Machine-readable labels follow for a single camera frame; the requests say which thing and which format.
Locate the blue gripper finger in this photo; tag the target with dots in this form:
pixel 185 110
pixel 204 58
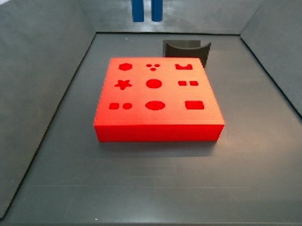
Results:
pixel 157 10
pixel 138 10

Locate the dark grey curved object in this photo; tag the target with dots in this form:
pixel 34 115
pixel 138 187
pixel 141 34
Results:
pixel 186 48

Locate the red shape-sorting block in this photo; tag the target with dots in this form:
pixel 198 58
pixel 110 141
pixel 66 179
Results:
pixel 158 99

